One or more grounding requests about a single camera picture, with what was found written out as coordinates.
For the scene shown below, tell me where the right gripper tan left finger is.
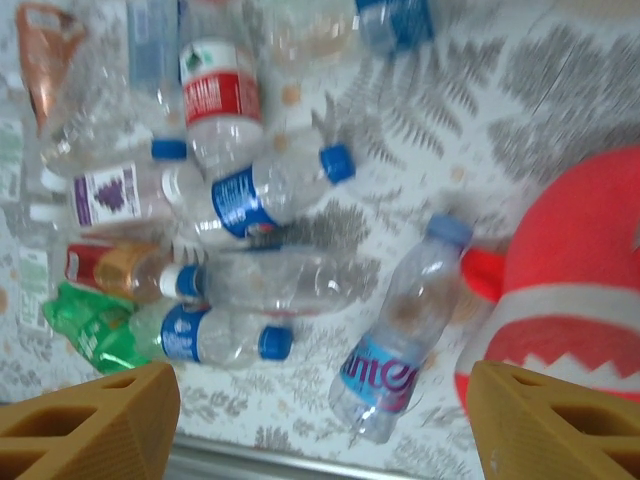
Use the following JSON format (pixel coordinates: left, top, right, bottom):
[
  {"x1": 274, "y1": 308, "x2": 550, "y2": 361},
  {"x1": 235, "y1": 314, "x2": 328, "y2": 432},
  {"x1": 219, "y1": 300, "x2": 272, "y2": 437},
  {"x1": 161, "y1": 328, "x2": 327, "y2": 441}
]
[{"x1": 0, "y1": 361, "x2": 182, "y2": 480}]

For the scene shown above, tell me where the right gripper tan right finger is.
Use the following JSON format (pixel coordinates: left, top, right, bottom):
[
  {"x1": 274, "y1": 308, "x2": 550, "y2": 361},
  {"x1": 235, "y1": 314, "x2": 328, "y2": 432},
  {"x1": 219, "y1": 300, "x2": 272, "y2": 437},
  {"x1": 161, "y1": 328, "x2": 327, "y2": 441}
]
[{"x1": 466, "y1": 359, "x2": 640, "y2": 480}]

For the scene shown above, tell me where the green bottle yellow cap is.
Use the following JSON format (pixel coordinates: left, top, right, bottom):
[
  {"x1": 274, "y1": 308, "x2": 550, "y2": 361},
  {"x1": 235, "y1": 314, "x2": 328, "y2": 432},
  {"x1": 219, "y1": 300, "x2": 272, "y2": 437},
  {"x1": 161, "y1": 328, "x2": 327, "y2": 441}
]
[{"x1": 41, "y1": 281, "x2": 154, "y2": 376}]

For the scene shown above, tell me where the red orange label tea bottle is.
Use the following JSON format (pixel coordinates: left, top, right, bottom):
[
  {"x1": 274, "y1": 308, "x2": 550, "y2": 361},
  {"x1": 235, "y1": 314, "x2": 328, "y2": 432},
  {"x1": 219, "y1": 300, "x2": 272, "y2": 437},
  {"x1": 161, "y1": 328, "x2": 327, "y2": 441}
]
[{"x1": 63, "y1": 241, "x2": 174, "y2": 304}]

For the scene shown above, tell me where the light blue pink label bottle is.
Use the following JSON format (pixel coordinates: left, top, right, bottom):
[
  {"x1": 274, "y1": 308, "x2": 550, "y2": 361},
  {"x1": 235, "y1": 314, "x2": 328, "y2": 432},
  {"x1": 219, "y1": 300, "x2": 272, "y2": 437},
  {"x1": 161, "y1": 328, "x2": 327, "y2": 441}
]
[{"x1": 327, "y1": 213, "x2": 475, "y2": 445}]

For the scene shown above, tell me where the white green label clear bottle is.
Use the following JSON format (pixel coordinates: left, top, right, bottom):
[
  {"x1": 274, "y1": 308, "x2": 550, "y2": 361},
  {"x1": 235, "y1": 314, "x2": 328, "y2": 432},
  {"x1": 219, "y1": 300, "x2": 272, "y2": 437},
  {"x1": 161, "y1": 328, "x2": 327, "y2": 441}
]
[
  {"x1": 14, "y1": 202, "x2": 69, "y2": 334},
  {"x1": 0, "y1": 117, "x2": 64, "y2": 201}
]

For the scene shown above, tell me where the clear bottle blue cap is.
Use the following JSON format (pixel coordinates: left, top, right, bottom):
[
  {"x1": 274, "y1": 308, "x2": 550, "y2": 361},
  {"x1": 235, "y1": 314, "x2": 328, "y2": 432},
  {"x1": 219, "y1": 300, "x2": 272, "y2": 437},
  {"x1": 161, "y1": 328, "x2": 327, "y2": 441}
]
[{"x1": 158, "y1": 249, "x2": 374, "y2": 317}]

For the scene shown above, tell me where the purple grape label bottle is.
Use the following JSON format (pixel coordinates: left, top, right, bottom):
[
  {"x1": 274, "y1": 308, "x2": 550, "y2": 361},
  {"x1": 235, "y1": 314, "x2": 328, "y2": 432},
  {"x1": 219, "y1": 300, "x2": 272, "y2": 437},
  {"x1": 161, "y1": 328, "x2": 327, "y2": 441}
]
[{"x1": 69, "y1": 160, "x2": 201, "y2": 229}]

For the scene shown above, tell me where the crushed clear bottle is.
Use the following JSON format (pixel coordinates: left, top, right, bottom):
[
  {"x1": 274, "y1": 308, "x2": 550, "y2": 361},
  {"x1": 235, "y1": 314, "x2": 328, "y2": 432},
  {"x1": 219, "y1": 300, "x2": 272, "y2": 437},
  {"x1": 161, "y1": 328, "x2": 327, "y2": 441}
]
[{"x1": 39, "y1": 54, "x2": 171, "y2": 176}]

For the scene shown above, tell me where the red label red cap bottle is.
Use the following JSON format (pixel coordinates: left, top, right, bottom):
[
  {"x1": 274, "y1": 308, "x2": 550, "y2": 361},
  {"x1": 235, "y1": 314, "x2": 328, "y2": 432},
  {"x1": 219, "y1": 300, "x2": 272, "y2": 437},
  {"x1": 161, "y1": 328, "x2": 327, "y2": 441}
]
[{"x1": 177, "y1": 0, "x2": 266, "y2": 172}]

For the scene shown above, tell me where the brown tea bottle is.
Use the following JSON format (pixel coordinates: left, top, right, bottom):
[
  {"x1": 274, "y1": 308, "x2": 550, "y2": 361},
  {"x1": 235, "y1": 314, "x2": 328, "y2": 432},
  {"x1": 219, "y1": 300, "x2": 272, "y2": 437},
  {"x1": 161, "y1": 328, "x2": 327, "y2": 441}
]
[{"x1": 13, "y1": 2, "x2": 89, "y2": 139}]

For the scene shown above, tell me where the pale blue label bottle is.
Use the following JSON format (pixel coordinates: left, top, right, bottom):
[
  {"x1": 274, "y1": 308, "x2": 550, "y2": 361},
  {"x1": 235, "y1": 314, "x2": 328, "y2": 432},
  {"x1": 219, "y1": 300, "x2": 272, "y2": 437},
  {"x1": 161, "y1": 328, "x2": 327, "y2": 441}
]
[{"x1": 124, "y1": 0, "x2": 190, "y2": 162}]

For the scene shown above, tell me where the blue label white cap bottle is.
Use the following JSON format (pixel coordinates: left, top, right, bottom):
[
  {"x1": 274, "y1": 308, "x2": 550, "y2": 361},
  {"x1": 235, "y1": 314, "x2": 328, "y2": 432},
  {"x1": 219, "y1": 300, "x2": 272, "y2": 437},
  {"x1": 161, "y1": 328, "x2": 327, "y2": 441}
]
[{"x1": 264, "y1": 0, "x2": 436, "y2": 69}]

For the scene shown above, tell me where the red fish plush toy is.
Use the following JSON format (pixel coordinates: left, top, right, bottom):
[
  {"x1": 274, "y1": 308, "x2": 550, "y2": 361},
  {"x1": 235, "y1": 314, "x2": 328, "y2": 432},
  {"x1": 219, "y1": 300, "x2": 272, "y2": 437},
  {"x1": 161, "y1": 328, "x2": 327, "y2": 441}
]
[{"x1": 453, "y1": 144, "x2": 640, "y2": 419}]

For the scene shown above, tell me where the grey floral tablecloth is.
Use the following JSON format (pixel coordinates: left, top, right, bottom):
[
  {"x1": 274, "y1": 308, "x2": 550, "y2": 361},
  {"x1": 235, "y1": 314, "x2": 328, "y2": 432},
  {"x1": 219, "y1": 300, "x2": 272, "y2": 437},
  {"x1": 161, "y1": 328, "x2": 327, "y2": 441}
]
[{"x1": 0, "y1": 0, "x2": 640, "y2": 476}]

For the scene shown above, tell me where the aluminium table rail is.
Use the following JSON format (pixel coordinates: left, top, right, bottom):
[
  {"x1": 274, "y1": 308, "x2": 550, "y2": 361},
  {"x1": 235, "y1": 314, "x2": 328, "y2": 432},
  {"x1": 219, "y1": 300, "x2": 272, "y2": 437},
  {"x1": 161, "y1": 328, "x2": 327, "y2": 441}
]
[{"x1": 167, "y1": 433, "x2": 426, "y2": 480}]

